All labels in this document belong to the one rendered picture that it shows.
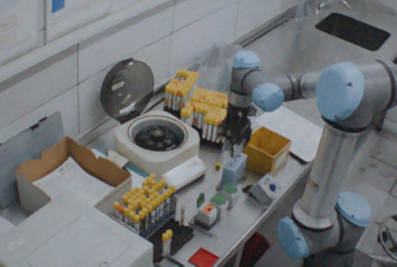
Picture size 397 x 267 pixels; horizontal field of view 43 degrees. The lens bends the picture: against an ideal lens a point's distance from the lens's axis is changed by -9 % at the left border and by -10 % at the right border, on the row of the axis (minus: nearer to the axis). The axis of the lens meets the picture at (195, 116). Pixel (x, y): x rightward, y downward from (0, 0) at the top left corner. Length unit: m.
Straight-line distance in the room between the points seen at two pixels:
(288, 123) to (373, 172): 1.51
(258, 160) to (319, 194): 0.65
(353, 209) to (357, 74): 0.43
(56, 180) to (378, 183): 2.29
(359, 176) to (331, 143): 2.32
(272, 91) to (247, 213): 0.48
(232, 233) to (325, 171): 0.54
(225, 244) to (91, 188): 0.44
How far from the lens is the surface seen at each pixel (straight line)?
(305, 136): 2.12
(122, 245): 1.21
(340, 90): 1.10
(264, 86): 1.44
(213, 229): 1.66
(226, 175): 1.77
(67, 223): 1.26
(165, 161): 1.74
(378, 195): 3.41
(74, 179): 1.73
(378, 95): 1.14
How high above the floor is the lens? 2.08
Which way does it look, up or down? 34 degrees down
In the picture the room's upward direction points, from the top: 7 degrees clockwise
